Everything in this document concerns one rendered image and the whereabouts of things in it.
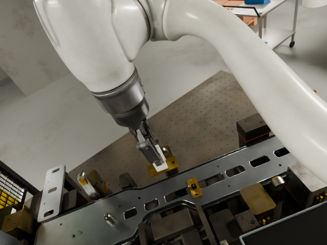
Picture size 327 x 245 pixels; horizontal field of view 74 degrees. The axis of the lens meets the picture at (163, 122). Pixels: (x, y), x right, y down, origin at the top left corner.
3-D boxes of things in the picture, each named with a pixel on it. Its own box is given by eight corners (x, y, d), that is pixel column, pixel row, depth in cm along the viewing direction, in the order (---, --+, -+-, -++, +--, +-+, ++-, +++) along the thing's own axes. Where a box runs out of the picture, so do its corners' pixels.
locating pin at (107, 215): (117, 217, 85) (109, 209, 81) (117, 224, 83) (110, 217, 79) (109, 219, 85) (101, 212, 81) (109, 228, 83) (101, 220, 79)
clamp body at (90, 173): (124, 199, 124) (95, 163, 101) (127, 218, 115) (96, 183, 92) (114, 203, 124) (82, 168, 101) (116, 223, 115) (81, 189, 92)
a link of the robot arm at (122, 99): (132, 55, 41) (143, 80, 45) (88, 73, 41) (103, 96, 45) (139, 79, 34) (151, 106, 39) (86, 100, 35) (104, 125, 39)
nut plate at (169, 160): (175, 155, 60) (173, 153, 59) (178, 166, 57) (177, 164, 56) (146, 166, 60) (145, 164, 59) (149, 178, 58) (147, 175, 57)
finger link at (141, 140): (138, 114, 44) (141, 131, 40) (148, 132, 47) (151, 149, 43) (128, 119, 44) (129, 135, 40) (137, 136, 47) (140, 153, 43)
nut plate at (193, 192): (186, 180, 87) (185, 179, 86) (194, 177, 87) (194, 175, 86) (193, 199, 80) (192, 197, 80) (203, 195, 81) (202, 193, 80)
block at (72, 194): (104, 209, 123) (77, 183, 104) (105, 230, 114) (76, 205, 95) (92, 214, 123) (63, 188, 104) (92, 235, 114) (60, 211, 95)
